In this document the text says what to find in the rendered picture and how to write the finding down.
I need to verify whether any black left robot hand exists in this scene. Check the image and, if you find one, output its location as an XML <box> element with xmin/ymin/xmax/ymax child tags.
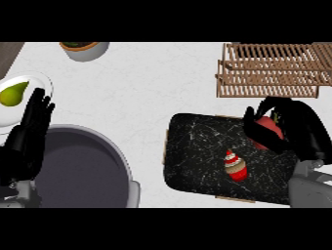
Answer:
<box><xmin>0</xmin><ymin>87</ymin><xmax>56</xmax><ymax>188</ymax></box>

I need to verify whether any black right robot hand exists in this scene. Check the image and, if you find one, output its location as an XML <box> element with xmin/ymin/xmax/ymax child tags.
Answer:
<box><xmin>240</xmin><ymin>96</ymin><xmax>332</xmax><ymax>166</ymax></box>

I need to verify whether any red bell pepper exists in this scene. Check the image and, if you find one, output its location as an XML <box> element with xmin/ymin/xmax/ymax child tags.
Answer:
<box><xmin>252</xmin><ymin>111</ymin><xmax>286</xmax><ymax>151</ymax></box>

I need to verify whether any wooden tiered shelf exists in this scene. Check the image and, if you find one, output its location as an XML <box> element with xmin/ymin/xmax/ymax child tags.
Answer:
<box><xmin>215</xmin><ymin>42</ymin><xmax>332</xmax><ymax>99</ymax></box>

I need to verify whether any black marble tray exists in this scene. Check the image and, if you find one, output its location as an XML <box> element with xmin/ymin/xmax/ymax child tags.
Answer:
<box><xmin>160</xmin><ymin>112</ymin><xmax>300</xmax><ymax>207</ymax></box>

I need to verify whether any white plate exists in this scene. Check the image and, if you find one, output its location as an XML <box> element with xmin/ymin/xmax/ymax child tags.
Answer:
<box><xmin>0</xmin><ymin>70</ymin><xmax>54</xmax><ymax>128</ymax></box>

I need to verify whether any green pear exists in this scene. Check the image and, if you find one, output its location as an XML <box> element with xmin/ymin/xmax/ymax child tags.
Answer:
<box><xmin>0</xmin><ymin>81</ymin><xmax>31</xmax><ymax>107</ymax></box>

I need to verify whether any large grey pot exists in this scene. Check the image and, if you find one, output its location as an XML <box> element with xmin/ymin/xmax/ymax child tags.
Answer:
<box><xmin>29</xmin><ymin>123</ymin><xmax>141</xmax><ymax>209</ymax></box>

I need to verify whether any red cupcake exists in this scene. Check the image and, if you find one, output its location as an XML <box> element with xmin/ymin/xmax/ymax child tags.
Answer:
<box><xmin>222</xmin><ymin>149</ymin><xmax>249</xmax><ymax>183</ymax></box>

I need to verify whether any white plant pot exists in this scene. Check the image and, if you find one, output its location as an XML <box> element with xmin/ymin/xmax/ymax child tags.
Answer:
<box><xmin>57</xmin><ymin>41</ymin><xmax>110</xmax><ymax>63</ymax></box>

